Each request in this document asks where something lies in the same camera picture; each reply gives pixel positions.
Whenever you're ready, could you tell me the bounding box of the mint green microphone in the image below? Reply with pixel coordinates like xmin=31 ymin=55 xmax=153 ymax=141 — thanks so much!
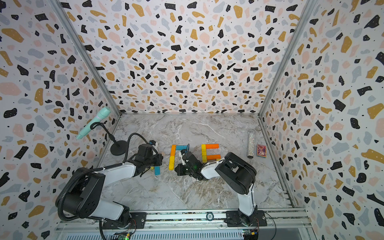
xmin=76 ymin=107 xmax=111 ymax=140

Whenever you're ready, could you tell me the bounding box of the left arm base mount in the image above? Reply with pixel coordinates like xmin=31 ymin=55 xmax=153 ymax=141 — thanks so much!
xmin=102 ymin=212 xmax=147 ymax=230

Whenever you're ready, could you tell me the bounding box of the orange block diagonal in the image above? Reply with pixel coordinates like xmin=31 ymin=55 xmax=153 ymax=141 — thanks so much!
xmin=207 ymin=155 xmax=221 ymax=161

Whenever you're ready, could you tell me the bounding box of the orange block vertical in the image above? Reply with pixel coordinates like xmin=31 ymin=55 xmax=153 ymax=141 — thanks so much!
xmin=171 ymin=145 xmax=177 ymax=157

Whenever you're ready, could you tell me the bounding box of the teal block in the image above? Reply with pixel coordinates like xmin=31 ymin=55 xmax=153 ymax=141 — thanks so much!
xmin=176 ymin=145 xmax=189 ymax=151
xmin=154 ymin=166 xmax=161 ymax=176

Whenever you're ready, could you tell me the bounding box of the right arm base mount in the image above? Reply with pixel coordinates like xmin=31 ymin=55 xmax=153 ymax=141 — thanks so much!
xmin=224 ymin=210 xmax=267 ymax=228

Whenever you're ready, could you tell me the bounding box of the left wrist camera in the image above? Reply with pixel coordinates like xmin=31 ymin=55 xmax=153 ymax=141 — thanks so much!
xmin=149 ymin=142 xmax=158 ymax=150

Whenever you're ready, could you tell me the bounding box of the black microphone stand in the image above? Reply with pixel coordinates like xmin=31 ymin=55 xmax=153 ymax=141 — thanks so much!
xmin=91 ymin=122 xmax=128 ymax=156

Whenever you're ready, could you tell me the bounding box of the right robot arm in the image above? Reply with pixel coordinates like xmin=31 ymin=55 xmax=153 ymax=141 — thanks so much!
xmin=175 ymin=150 xmax=257 ymax=227

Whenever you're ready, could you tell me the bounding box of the yellow block bottom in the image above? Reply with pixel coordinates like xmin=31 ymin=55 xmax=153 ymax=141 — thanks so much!
xmin=169 ymin=156 xmax=175 ymax=171

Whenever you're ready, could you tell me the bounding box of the red playing card box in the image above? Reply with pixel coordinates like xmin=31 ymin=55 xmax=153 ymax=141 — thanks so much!
xmin=257 ymin=144 xmax=267 ymax=158

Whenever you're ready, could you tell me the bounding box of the orange block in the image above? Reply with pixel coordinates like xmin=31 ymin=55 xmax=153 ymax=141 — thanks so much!
xmin=205 ymin=144 xmax=220 ymax=149

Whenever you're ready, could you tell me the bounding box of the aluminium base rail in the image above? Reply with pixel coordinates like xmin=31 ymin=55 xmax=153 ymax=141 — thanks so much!
xmin=55 ymin=208 xmax=314 ymax=240

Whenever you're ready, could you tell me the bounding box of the glitter filled clear tube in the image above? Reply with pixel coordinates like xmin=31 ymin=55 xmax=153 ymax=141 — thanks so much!
xmin=247 ymin=129 xmax=256 ymax=159

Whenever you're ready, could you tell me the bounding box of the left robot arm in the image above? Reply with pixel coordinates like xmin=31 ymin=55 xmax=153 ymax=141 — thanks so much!
xmin=55 ymin=141 xmax=163 ymax=225

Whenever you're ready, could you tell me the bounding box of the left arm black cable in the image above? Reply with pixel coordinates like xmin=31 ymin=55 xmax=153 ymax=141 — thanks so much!
xmin=55 ymin=132 xmax=149 ymax=221

